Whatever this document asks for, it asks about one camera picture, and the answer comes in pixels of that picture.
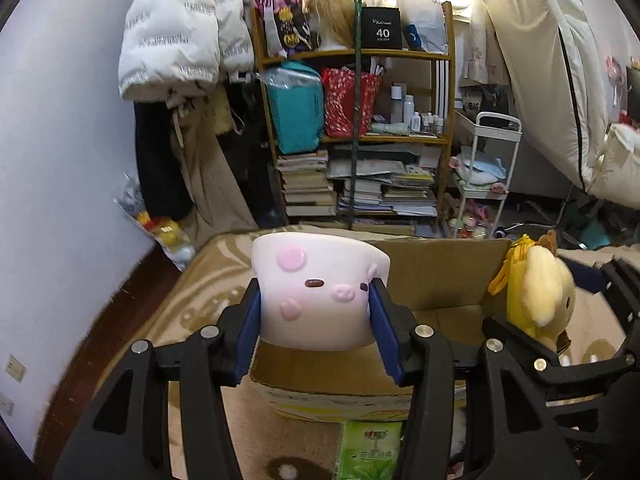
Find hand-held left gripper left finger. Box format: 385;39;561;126
52;277;263;480

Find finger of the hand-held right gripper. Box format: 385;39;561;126
482;314;640;401
570;257;640;353

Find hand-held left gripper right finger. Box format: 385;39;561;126
367;277;583;480

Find yellow plush toy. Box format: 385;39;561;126
487;230;577;353

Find pink pig pillow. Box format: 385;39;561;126
250;232;392;352

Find green tissue packet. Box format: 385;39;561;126
334;421;405;480

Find beige brown patterned blanket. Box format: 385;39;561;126
145;230;640;480

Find metal stand legs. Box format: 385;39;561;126
515;185;608;251

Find long flat cardboard box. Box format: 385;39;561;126
300;220;418;237

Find wrapped plush bouquet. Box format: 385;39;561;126
114;175;196;271

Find pile of papers and magazines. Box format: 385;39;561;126
327;142;441;217

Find beige coat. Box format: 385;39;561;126
170;95;258;241

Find stack of books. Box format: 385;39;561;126
276;150;336;218

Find white rolling cart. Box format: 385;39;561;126
452;111;523;241

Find black coat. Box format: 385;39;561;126
134;100;193;221

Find group of cosmetic bottles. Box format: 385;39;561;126
390;82;446;136

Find teal bag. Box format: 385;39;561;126
262;62;326;156

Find green pole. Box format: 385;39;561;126
350;0;363;226

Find white mattress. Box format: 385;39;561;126
482;0;640;201

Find red gift bag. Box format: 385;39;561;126
321;66;383;138

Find floral curtain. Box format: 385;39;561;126
465;5;506;86

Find wooden shelf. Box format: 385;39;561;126
250;2;456;231

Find black box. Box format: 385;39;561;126
360;6;403;51

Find white puffer jacket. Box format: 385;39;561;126
117;0;256;103

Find white plastic bag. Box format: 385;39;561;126
395;0;448;55

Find black pink printed bag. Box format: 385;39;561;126
252;0;313;58

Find blond wig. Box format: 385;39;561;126
306;0;358;51

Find wall socket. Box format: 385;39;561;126
5;355;27;383

